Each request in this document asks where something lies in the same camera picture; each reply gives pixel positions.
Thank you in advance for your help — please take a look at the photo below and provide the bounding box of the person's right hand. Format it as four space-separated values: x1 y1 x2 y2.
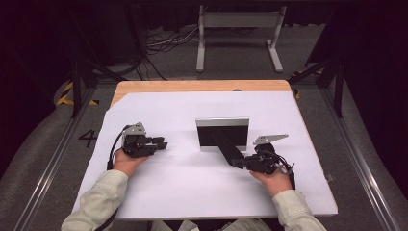
249 167 293 198

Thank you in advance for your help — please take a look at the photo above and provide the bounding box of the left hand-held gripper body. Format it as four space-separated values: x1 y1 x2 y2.
121 121 159 159

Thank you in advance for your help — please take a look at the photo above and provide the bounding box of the person's left hand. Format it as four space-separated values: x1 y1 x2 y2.
112 148 149 178

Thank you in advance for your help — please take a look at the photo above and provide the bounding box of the right hand-held gripper cable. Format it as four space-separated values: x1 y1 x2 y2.
265 149 297 191

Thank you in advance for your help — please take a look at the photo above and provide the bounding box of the person's torso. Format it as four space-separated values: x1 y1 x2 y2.
150 218 273 231

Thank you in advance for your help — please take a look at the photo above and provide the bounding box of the aluminium floor rail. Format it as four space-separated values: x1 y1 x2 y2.
13 86 98 231
319 86 400 231

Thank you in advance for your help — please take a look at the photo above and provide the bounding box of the hand-held gripper cable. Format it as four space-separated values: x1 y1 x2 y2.
106 124 132 171
265 149 297 191

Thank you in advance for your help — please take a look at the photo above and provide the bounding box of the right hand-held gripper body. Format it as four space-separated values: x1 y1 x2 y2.
245 133 290 176

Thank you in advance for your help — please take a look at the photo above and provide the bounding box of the white metal stand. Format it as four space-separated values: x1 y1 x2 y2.
195 4 288 73

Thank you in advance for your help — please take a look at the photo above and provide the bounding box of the left hand-held gripper cable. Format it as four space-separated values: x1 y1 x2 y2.
106 124 132 171

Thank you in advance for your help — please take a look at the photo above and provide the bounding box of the black metal stand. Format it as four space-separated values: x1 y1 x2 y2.
288 6 346 118
67 6 129 118

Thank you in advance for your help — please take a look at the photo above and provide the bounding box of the bundle of floor cables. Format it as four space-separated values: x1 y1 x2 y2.
128 24 200 81

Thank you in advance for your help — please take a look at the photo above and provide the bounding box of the white table sheet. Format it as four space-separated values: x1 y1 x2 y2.
71 91 339 221

